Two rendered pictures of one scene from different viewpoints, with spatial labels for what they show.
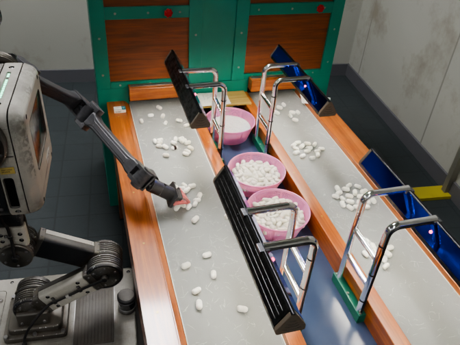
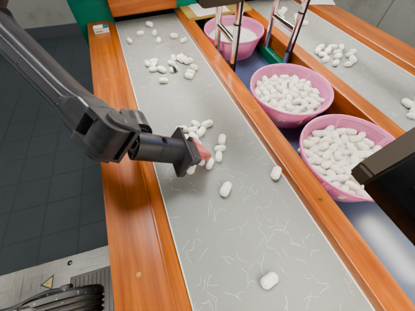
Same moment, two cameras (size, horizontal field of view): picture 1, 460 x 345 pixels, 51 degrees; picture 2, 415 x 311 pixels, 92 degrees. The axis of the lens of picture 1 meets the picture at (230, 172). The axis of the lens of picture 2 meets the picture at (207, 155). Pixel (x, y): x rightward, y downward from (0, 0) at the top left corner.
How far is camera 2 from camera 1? 1.52 m
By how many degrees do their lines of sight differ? 19
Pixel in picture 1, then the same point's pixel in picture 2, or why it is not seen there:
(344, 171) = (396, 77)
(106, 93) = (82, 10)
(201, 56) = not seen: outside the picture
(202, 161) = (213, 83)
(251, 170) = (280, 89)
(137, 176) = (94, 140)
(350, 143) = (385, 41)
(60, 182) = not seen: hidden behind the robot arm
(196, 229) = (231, 210)
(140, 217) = (131, 202)
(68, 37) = not seen: outside the picture
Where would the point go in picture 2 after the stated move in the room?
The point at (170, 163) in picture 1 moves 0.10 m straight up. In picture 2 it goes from (170, 91) to (165, 63)
